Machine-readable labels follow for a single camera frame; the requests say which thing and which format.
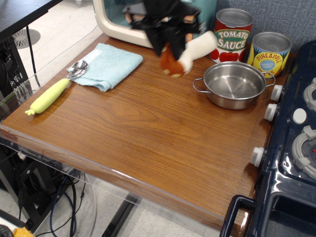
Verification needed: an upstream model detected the white stove knob middle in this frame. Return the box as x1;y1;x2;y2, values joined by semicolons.
264;104;277;122

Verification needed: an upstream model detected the dark blue toy stove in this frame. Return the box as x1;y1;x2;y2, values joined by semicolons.
220;41;316;237

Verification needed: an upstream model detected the light blue cloth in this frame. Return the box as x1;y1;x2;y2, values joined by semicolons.
71;43;143;92

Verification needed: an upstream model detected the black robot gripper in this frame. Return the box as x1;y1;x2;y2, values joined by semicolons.
122;0;200;60

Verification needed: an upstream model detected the green handled metal spoon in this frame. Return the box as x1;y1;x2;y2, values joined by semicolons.
25;60;88;116

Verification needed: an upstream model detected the white stove knob lower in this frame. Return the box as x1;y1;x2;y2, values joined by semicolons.
250;147;265;167

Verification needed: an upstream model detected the pineapple slices can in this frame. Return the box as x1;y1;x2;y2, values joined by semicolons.
247;32;292;77

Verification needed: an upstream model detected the tomato sauce can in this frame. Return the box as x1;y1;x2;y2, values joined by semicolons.
209;8;254;63

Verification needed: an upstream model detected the toy microwave teal cream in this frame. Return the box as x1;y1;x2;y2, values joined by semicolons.
93;0;217;48

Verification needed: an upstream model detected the silver metal pot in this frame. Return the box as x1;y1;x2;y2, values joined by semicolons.
193;61;276;110

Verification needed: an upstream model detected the white stove knob upper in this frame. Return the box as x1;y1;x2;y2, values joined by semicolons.
271;85;283;102

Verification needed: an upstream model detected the white stove knob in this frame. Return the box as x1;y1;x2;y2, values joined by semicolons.
264;104;277;122
250;147;265;167
271;85;283;102

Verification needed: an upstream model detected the black desk at left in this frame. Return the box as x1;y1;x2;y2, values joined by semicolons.
0;0;61;42

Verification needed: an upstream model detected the plush brown white mushroom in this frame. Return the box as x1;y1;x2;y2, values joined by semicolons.
159;31;218;78

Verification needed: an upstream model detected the black table leg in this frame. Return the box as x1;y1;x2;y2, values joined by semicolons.
101;193;141;237

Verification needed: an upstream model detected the blue cable on floor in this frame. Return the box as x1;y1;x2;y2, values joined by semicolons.
49;176;77;237

